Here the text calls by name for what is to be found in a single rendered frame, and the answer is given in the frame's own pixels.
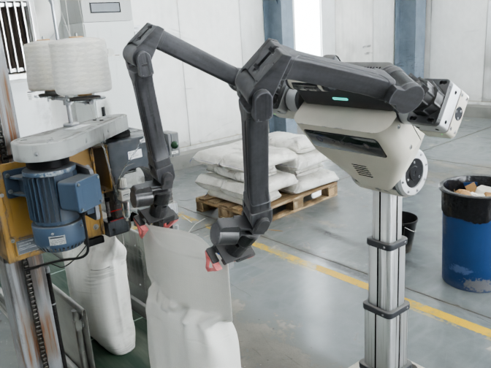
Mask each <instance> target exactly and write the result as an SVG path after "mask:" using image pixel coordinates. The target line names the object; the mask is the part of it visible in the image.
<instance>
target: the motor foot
mask: <svg viewBox="0 0 491 368"><path fill-rule="evenodd" d="M24 168H26V166H25V167H21V168H17V169H11V170H7V171H3V172H2V175H3V179H4V186H5V189H6V193H7V198H8V199H12V198H15V197H19V196H24V197H26V194H25V190H24V186H23V178H22V170H23V169H24Z"/></svg>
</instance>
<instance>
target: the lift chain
mask: <svg viewBox="0 0 491 368"><path fill-rule="evenodd" d="M0 134H1V135H0V139H3V140H1V141H0V155H1V162H2V163H3V164H5V163H9V159H8V155H7V148H6V145H5V139H4V135H3V128H2V125H1V118H0ZM1 144H3V145H1ZM1 149H4V150H3V151H1ZM3 154H5V156H3ZM4 159H6V161H4ZM25 263H27V264H26V265H24V264H25ZM22 265H23V272H24V276H25V280H26V286H27V291H28V295H29V296H28V298H29V301H30V306H31V311H32V317H33V320H34V327H35V332H36V336H37V342H38V345H39V352H40V357H41V360H42V367H43V368H49V363H48V360H47V354H46V349H45V341H44V338H43V333H42V328H41V323H40V319H39V313H38V307H37V303H36V302H37V301H36V297H35V294H34V287H33V282H32V278H31V270H29V271H24V269H25V268H29V262H28V258H26V260H22ZM27 272H28V274H26V273H27ZM27 277H29V278H27ZM28 281H30V282H29V283H28ZM29 286H30V287H29ZM31 289H32V291H30V290H31ZM31 294H33V295H31ZM33 298H34V299H33ZM31 299H32V300H31ZM33 302H34V304H32V303H33ZM33 307H35V308H33ZM34 311H36V312H34ZM35 315H37V316H36V317H35ZM36 319H37V321H36ZM37 324H38V325H37ZM37 328H39V329H37ZM38 332H40V333H38ZM39 336H41V337H39ZM40 340H42V341H40ZM41 344H42V345H41ZM42 348H43V349H42ZM41 349H42V350H41ZM43 352H44V353H43ZM43 356H45V357H44V358H43ZM44 360H45V361H44ZM45 364H47V365H45Z"/></svg>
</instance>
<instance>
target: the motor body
mask: <svg viewBox="0 0 491 368"><path fill-rule="evenodd" d="M75 168H76V165H75V163H74V162H72V161H70V162H69V163H68V164H67V165H64V166H60V167H57V168H53V169H43V170H31V169H27V168H24V169H23V170H22V178H23V186H24V190H25V194H26V201H27V205H28V213H29V217H30V219H31V221H33V222H32V223H31V227H32V231H33V235H34V241H35V244H36V246H37V247H38V248H39V249H40V250H42V251H44V252H48V253H60V252H64V251H68V250H72V249H74V248H76V247H78V246H80V245H81V244H83V242H84V241H85V230H84V225H83V221H82V218H81V216H80V215H79V214H78V212H75V211H69V210H63V209H61V203H60V199H59V194H58V182H59V181H61V180H64V179H67V178H68V177H72V176H74V175H77V170H76V169H75Z"/></svg>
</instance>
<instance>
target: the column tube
mask: <svg viewBox="0 0 491 368"><path fill-rule="evenodd" d="M0 118H1V125H2V128H3V135H4V139H5V145H6V148H7V155H8V159H9V162H13V161H14V160H13V155H12V148H11V144H10V143H11V141H13V140H15V139H18V138H20V132H19V128H18V121H17V116H16V112H15V105H14V101H13V97H12V89H11V85H10V81H9V74H8V69H7V62H6V58H5V54H4V46H3V42H2V38H1V31H0ZM28 262H29V267H34V266H36V265H39V264H43V263H44V261H43V257H42V253H41V254H39V255H36V256H32V257H29V258H28ZM31 278H32V282H33V287H34V294H35V297H36V301H37V302H36V303H37V307H38V313H39V319H40V323H41V328H42V333H43V338H44V341H45V349H46V354H47V360H48V363H49V368H64V367H63V362H62V358H61V351H60V347H59V343H58V335H57V331H56V324H55V320H54V315H53V308H52V304H51V300H50V292H49V288H48V284H47V277H46V272H45V266H43V267H40V268H39V269H33V270H31ZM0 281H1V287H2V291H3V295H4V301H5V305H6V308H7V314H8V318H9V324H10V328H11V332H12V338H13V342H14V346H15V352H16V356H17V360H18V366H19V368H43V367H42V360H41V357H40V352H39V345H38V342H37V336H36V332H35V327H34V320H33V317H32V311H31V306H30V301H29V298H28V296H29V295H28V291H27V286H26V280H25V276H24V272H23V265H22V260H19V261H16V262H15V263H12V264H8V262H7V261H6V260H5V259H4V258H2V257H1V256H0Z"/></svg>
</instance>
